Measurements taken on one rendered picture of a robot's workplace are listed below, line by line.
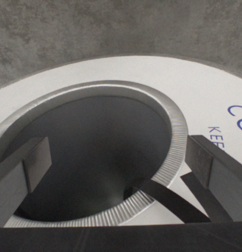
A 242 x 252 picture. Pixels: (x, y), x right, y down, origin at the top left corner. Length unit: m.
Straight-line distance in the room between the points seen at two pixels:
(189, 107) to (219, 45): 0.78
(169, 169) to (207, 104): 0.26
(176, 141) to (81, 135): 0.53
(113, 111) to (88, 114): 0.11
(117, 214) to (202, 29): 1.08
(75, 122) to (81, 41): 0.59
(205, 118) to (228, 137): 0.08
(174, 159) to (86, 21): 0.98
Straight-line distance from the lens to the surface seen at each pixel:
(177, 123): 0.48
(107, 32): 1.18
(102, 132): 0.85
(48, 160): 0.17
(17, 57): 1.45
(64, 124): 0.79
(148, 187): 0.34
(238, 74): 0.75
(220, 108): 0.55
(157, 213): 0.33
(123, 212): 0.34
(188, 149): 0.16
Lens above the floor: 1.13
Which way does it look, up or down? 49 degrees down
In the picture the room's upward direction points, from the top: 172 degrees counter-clockwise
